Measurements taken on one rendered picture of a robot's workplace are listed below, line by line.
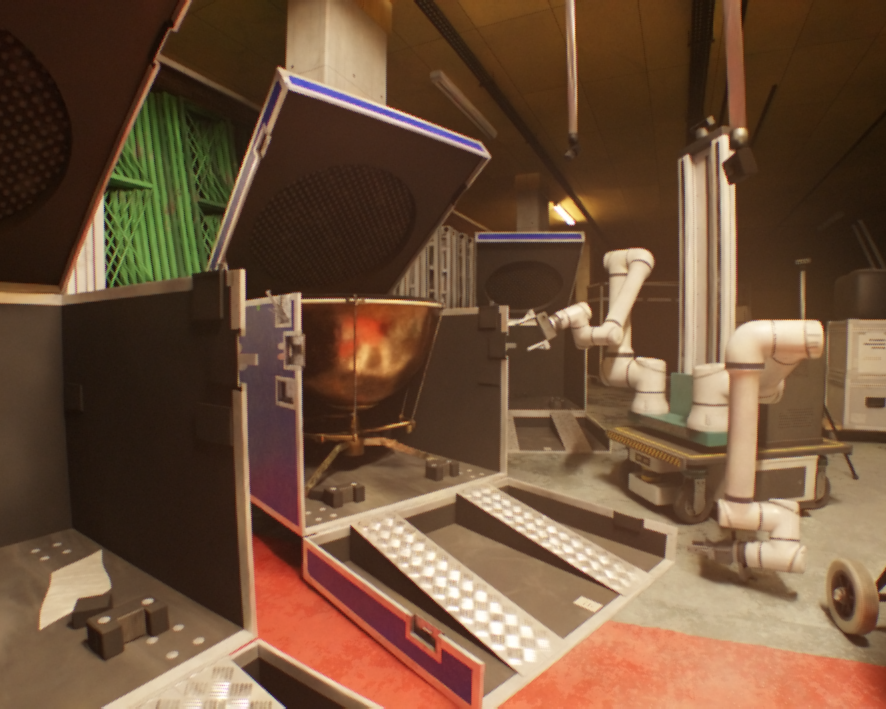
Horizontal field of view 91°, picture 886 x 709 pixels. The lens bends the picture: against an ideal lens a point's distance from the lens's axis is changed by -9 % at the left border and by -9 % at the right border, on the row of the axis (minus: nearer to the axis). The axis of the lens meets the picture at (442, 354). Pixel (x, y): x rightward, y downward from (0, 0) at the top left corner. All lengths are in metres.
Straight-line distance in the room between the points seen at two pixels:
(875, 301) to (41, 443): 4.97
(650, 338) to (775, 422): 5.94
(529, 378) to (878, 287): 3.05
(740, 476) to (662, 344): 6.78
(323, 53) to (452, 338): 1.90
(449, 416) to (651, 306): 6.22
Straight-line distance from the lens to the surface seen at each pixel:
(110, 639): 1.24
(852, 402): 4.57
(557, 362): 5.19
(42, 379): 1.92
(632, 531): 2.02
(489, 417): 2.32
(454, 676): 1.24
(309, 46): 3.46
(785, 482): 2.55
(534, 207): 7.55
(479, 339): 2.33
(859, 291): 4.64
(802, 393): 2.64
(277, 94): 1.94
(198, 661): 1.19
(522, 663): 1.37
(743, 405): 1.73
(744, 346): 1.70
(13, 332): 1.89
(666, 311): 8.50
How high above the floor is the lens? 0.82
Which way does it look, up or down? 2 degrees down
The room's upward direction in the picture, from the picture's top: straight up
